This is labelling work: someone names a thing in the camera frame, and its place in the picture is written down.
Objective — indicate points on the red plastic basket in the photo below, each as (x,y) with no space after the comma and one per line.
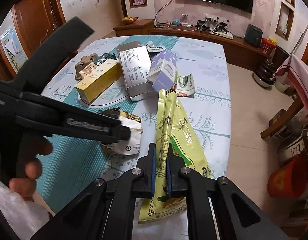
(267,46)

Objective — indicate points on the black gold wrapper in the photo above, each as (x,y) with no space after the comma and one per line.
(130,132)

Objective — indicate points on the yellow cream box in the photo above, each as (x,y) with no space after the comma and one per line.
(96,79)

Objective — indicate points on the fruit bowl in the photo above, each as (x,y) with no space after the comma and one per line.
(128,20)

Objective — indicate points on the small green white sachet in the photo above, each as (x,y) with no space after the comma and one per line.
(184,86)

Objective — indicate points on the white grey printed box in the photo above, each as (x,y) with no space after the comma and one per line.
(135,62)

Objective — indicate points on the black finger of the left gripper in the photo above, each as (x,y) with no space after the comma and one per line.
(39,69)

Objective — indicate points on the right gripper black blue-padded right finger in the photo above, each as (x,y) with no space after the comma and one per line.
(216,208)

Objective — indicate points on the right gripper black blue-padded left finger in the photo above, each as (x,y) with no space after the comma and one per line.
(104,209)

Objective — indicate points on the wooden tv cabinet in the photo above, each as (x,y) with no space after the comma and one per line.
(237,51)

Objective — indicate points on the children wall poster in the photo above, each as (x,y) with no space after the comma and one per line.
(13,49)

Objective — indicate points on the black speaker box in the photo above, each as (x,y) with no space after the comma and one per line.
(253,35)

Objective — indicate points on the purple white box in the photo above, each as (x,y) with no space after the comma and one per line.
(163,71)

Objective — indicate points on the red plastic bucket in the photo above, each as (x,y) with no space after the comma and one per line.
(289,181)

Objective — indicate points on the clear plastic bag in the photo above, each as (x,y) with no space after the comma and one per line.
(23,218)

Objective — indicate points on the brown wooden door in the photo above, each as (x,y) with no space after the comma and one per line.
(34,21)

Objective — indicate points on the green yellow snack bag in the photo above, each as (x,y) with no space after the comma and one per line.
(173,130)

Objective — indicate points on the person left hand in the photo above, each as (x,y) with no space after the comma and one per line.
(29,168)

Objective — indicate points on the stacked dark pots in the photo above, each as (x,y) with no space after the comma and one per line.
(263,75)

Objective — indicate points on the white set-top box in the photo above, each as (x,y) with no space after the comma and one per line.
(227,35)

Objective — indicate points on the dark teal tan small box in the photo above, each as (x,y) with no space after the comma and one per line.
(101,59)

